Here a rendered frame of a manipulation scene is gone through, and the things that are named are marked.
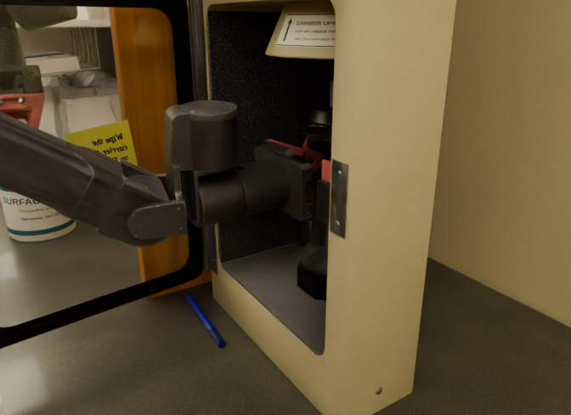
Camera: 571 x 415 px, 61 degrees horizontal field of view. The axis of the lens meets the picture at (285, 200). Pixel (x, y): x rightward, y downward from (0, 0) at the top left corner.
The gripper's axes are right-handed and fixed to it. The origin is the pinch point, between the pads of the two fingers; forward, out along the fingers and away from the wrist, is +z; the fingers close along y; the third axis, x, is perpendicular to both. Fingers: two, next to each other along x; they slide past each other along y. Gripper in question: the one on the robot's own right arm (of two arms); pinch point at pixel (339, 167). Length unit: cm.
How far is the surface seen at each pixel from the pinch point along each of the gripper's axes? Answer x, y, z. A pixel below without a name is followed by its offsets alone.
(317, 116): -7.0, -0.7, -3.9
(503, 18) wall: -16.7, 2.5, 32.8
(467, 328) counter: 24.4, -9.8, 15.9
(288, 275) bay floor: 16.2, 5.4, -4.5
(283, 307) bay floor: 16.1, -1.2, -9.5
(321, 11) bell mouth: -18.2, -4.5, -6.1
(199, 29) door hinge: -16.6, 16.0, -10.4
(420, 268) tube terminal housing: 7.2, -14.8, -0.8
